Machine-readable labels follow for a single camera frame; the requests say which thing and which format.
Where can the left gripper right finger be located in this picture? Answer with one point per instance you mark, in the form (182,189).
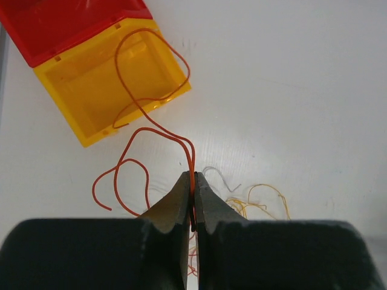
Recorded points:
(236,253)

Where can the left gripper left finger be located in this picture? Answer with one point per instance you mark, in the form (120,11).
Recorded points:
(148,252)

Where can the red bin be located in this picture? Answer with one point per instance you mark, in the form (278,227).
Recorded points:
(43,29)

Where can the yellow bin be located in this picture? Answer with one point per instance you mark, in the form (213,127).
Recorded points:
(113,78)

